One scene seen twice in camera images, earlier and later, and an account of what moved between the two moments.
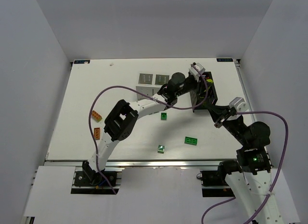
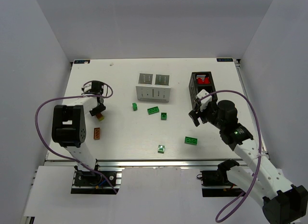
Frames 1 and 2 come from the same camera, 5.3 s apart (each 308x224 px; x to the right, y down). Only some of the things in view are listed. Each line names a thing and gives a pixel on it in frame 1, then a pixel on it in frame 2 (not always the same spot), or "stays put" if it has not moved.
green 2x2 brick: [163, 116] stays put
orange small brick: [97, 133] stays put
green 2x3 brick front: [188, 140] stays put
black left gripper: [199, 82] -> [98, 109]
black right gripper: [223, 117] -> [197, 116]
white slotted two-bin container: [150, 84] stays put
